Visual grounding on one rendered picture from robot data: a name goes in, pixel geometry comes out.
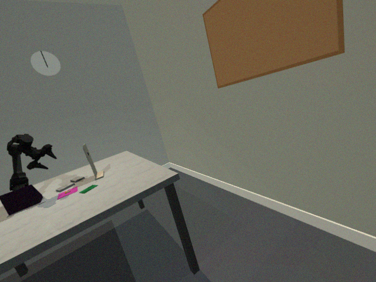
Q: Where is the translucent magenta square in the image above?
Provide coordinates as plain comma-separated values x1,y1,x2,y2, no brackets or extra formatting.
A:
57,186,78,200

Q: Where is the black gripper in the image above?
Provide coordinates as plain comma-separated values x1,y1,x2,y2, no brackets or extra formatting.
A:
25,144,56,170

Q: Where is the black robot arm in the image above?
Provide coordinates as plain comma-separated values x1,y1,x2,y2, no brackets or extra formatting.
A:
7,134,34,191

